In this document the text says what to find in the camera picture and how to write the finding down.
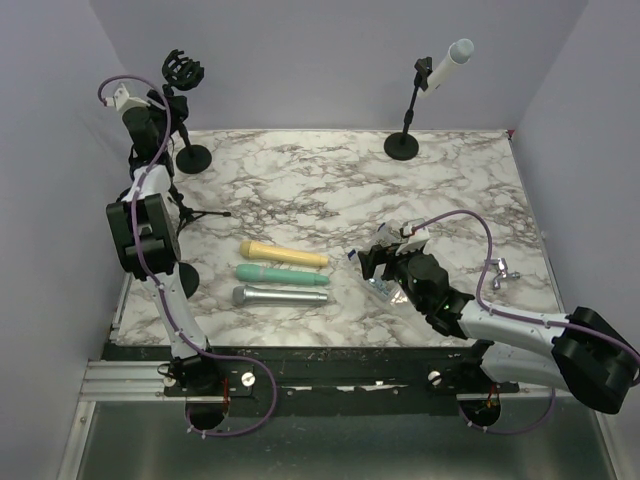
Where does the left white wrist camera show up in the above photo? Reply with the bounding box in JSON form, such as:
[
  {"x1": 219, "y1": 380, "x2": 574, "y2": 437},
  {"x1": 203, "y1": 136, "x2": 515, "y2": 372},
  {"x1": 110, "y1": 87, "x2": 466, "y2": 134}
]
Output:
[{"x1": 103, "y1": 83, "x2": 149, "y2": 114}]

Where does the aluminium frame rail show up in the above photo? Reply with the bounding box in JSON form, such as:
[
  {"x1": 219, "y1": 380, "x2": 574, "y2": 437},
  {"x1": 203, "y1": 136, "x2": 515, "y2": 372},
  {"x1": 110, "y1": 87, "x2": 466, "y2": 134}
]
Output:
[{"x1": 79, "y1": 361, "x2": 167, "y2": 402}]

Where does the black shock-mount round-base stand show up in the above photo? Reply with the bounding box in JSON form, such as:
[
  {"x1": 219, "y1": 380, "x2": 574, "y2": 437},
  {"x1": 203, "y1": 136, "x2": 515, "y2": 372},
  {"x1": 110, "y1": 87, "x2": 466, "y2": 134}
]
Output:
[{"x1": 161, "y1": 49, "x2": 212, "y2": 174}]

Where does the silver metal faucet part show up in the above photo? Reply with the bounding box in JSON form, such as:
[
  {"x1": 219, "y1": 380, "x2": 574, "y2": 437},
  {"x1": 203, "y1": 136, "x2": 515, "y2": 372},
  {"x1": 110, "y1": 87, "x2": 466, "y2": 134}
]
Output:
[{"x1": 486, "y1": 257, "x2": 521, "y2": 291}]

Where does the grey microphone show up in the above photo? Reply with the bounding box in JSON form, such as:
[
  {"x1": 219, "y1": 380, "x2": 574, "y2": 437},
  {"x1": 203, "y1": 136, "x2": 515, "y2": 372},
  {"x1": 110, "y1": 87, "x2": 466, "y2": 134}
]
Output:
[{"x1": 232, "y1": 285, "x2": 329, "y2": 306}]

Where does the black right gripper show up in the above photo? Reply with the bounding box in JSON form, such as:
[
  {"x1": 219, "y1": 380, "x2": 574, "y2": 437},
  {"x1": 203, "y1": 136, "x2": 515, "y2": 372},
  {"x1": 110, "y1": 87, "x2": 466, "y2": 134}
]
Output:
[{"x1": 359, "y1": 239, "x2": 427, "y2": 311}]

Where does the beige microphone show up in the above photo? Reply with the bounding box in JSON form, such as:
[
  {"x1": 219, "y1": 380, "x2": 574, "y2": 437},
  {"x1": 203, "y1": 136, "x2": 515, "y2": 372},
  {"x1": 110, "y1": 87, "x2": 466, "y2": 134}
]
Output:
[{"x1": 239, "y1": 240, "x2": 329, "y2": 268}]

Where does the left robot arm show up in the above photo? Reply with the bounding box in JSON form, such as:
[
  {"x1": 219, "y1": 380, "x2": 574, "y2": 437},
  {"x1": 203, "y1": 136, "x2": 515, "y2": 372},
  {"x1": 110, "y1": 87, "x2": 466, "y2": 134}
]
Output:
[{"x1": 106, "y1": 85, "x2": 209, "y2": 362}]

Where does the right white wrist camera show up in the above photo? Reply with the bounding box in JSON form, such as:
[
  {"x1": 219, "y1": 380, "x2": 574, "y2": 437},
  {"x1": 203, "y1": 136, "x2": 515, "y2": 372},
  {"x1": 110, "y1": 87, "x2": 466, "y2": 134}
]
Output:
[{"x1": 395, "y1": 219, "x2": 430, "y2": 256}]

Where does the black tripod microphone stand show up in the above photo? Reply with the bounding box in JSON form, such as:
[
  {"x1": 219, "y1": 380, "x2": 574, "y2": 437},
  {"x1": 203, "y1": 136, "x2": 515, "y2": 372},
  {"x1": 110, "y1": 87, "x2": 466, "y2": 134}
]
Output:
[{"x1": 168, "y1": 185, "x2": 231, "y2": 236}]

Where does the white microphone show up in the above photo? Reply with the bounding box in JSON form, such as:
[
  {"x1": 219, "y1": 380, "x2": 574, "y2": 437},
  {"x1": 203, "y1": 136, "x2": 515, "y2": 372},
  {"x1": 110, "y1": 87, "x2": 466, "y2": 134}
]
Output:
[{"x1": 418, "y1": 38, "x2": 475, "y2": 98}]

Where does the clear screw organizer box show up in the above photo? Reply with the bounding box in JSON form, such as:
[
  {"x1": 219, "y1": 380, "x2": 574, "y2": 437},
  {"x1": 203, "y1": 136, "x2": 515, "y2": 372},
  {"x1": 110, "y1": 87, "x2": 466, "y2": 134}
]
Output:
[{"x1": 347, "y1": 219, "x2": 421, "y2": 304}]

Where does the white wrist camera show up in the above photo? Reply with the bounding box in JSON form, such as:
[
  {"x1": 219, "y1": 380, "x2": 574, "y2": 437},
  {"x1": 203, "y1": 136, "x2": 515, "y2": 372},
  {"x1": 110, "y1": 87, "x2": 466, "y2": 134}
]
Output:
[
  {"x1": 103, "y1": 83, "x2": 149, "y2": 114},
  {"x1": 395, "y1": 219, "x2": 430, "y2": 256}
]

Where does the green microphone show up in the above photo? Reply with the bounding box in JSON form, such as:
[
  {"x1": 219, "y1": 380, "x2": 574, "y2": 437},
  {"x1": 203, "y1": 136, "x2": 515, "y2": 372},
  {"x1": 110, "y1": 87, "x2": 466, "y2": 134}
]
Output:
[{"x1": 235, "y1": 264, "x2": 330, "y2": 286}]

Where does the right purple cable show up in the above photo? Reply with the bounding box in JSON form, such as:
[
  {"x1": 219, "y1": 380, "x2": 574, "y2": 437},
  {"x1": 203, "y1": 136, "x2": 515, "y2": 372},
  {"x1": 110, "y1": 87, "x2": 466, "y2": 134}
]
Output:
[{"x1": 409, "y1": 209, "x2": 640, "y2": 435}]

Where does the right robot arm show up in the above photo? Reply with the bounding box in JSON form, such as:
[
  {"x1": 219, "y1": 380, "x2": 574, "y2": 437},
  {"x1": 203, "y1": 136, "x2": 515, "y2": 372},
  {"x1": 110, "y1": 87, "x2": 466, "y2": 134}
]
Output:
[{"x1": 357, "y1": 245, "x2": 639, "y2": 414}]

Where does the black clip microphone stand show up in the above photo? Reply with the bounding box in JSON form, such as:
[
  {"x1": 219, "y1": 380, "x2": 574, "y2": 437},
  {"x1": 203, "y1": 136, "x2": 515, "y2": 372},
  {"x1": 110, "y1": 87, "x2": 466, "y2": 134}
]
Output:
[{"x1": 178, "y1": 262, "x2": 200, "y2": 299}]

